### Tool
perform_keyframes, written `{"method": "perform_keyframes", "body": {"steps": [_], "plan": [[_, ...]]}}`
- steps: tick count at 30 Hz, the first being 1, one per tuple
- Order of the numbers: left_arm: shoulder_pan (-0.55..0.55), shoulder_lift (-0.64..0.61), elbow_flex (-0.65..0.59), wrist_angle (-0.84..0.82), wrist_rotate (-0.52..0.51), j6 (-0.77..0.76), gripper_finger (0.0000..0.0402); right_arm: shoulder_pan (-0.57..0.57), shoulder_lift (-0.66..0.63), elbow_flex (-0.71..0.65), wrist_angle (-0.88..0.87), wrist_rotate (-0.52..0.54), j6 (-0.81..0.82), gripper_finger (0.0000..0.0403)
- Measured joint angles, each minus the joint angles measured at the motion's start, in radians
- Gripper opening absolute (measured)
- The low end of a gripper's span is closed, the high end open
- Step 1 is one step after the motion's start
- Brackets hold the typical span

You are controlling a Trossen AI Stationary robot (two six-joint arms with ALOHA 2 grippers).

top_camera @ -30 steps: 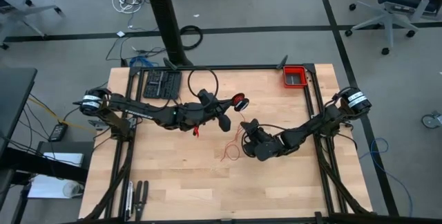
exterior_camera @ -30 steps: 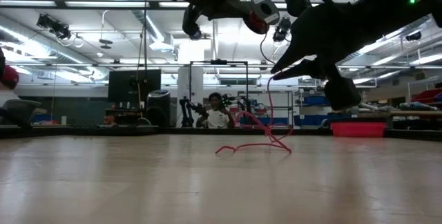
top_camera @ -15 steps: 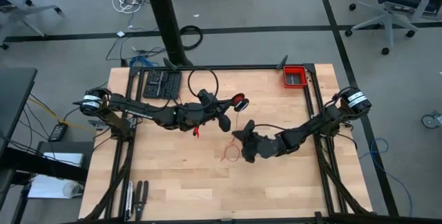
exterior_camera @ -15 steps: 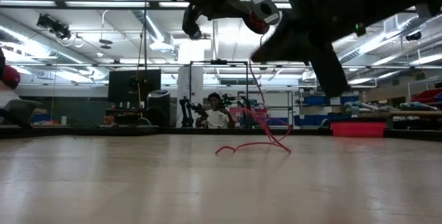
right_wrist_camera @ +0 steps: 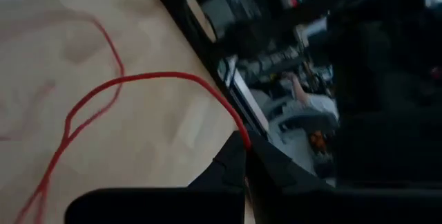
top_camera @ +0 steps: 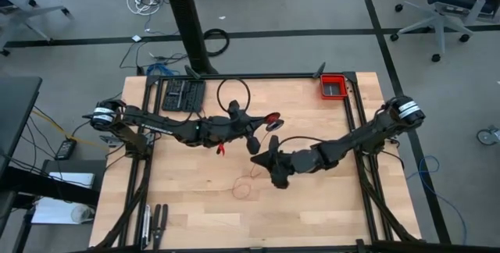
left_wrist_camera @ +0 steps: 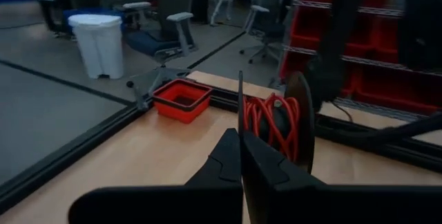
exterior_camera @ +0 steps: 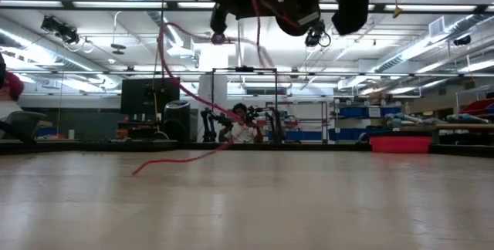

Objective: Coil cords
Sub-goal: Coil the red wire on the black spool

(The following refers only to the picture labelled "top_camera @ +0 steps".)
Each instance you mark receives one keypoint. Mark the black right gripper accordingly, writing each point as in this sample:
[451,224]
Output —
[293,161]

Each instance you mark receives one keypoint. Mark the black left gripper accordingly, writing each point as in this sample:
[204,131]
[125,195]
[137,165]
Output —
[226,128]

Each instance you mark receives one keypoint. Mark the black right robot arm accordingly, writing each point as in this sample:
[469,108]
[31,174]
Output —
[363,137]

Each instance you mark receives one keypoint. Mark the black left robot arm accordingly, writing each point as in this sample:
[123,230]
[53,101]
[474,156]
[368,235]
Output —
[156,124]

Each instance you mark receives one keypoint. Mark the small red tag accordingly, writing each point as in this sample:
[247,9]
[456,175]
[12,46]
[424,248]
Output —
[221,150]

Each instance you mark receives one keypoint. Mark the red collapsible bin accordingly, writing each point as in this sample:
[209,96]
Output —
[334,87]

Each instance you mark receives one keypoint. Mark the black control box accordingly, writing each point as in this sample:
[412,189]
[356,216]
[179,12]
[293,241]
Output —
[183,95]

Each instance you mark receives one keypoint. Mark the black tower fan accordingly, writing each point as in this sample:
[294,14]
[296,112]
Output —
[187,18]

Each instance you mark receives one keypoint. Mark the silver hand tool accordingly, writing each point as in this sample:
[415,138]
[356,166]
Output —
[146,225]

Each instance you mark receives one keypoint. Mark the clear plastic cup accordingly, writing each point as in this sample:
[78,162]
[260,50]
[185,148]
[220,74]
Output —
[82,214]

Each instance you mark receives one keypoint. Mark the white flat device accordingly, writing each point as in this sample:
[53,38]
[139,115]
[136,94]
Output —
[72,180]

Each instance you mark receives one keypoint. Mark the black power adapter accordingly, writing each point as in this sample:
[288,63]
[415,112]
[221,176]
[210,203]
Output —
[65,149]

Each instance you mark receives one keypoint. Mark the white board sheet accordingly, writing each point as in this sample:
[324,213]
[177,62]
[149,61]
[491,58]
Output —
[51,210]

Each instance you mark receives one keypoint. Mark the grey caster wheel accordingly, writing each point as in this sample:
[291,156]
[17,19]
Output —
[488,136]

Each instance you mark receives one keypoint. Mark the black desk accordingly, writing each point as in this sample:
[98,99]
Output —
[15,108]

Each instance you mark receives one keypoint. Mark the grey office chair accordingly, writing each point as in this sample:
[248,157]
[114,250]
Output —
[27,11]

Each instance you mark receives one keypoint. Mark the black frame bracket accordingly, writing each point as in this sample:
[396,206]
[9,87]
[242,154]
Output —
[192,72]
[320,70]

